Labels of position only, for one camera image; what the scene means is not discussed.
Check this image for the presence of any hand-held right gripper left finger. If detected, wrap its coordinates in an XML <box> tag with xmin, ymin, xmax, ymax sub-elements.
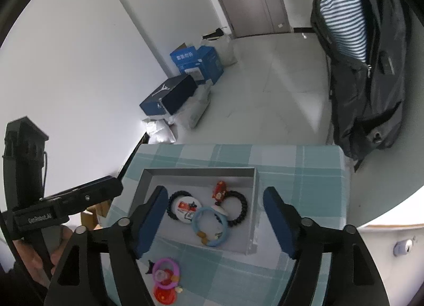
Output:
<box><xmin>45</xmin><ymin>186</ymin><xmax>169</xmax><ymax>306</ymax></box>

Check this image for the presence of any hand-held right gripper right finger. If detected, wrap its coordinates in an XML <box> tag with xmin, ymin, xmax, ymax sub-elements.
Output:
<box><xmin>263</xmin><ymin>187</ymin><xmax>388</xmax><ymax>306</ymax></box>

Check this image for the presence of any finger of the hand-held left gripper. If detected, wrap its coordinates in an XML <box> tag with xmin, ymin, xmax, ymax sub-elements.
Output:
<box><xmin>55</xmin><ymin>176</ymin><xmax>124</xmax><ymax>215</ymax></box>

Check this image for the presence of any black spiral bracelet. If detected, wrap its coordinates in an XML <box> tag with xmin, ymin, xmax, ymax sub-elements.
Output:
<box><xmin>167</xmin><ymin>191</ymin><xmax>202</xmax><ymax>222</ymax></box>
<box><xmin>224</xmin><ymin>191</ymin><xmax>248</xmax><ymax>227</ymax></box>

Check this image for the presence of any round white badge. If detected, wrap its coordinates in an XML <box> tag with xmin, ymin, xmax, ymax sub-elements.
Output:
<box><xmin>174</xmin><ymin>197</ymin><xmax>201</xmax><ymax>222</ymax></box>

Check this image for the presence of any light blue bracelet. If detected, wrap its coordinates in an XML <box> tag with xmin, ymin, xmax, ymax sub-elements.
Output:
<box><xmin>192</xmin><ymin>207</ymin><xmax>229</xmax><ymax>248</ymax></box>

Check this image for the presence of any pink ring bracelet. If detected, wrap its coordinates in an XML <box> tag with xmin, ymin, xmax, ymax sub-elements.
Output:
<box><xmin>145</xmin><ymin>258</ymin><xmax>182</xmax><ymax>288</ymax></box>

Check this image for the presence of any grey cardboard box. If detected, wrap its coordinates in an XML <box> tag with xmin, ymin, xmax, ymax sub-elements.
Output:
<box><xmin>127</xmin><ymin>167</ymin><xmax>259</xmax><ymax>256</ymax></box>

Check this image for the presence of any red figure charm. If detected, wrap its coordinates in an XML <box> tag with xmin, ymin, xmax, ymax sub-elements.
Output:
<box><xmin>212</xmin><ymin>181</ymin><xmax>229</xmax><ymax>201</ymax></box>

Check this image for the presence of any red round charm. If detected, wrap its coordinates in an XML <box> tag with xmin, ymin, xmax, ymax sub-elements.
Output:
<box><xmin>153</xmin><ymin>284</ymin><xmax>176</xmax><ymax>305</ymax></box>

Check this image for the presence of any person's left hand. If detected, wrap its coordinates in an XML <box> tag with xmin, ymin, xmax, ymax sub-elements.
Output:
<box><xmin>13</xmin><ymin>225</ymin><xmax>75</xmax><ymax>282</ymax></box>

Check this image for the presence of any open brown cardboard box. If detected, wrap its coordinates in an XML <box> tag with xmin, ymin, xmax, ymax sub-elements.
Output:
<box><xmin>81</xmin><ymin>202</ymin><xmax>110</xmax><ymax>230</ymax></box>

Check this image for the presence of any white parcel bag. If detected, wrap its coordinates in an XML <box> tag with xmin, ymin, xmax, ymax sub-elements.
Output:
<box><xmin>142</xmin><ymin>117</ymin><xmax>178</xmax><ymax>145</ymax></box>

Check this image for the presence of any clear plastic package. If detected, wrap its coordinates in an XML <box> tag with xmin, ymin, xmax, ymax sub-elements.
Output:
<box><xmin>167</xmin><ymin>81</ymin><xmax>213</xmax><ymax>130</ymax></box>

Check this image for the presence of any dark blue shoe box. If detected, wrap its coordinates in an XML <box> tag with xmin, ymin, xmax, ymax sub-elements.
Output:
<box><xmin>139</xmin><ymin>75</ymin><xmax>198</xmax><ymax>117</ymax></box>

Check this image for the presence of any small white fixture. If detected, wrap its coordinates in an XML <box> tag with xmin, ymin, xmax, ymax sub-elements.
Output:
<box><xmin>394</xmin><ymin>239</ymin><xmax>414</xmax><ymax>257</ymax></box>

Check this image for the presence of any black backpack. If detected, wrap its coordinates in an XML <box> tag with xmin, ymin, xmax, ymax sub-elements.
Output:
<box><xmin>311</xmin><ymin>0</ymin><xmax>409</xmax><ymax>172</ymax></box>

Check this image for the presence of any blue cardboard box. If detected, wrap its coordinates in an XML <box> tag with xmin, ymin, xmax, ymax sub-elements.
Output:
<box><xmin>170</xmin><ymin>44</ymin><xmax>224</xmax><ymax>84</ymax></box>

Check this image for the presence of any white plastic bag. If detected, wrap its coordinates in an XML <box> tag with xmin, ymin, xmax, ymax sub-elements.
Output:
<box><xmin>200</xmin><ymin>32</ymin><xmax>238</xmax><ymax>67</ymax></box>

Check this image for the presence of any blue white striped shirt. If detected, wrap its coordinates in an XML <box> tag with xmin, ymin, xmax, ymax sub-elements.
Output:
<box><xmin>323</xmin><ymin>0</ymin><xmax>368</xmax><ymax>61</ymax></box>

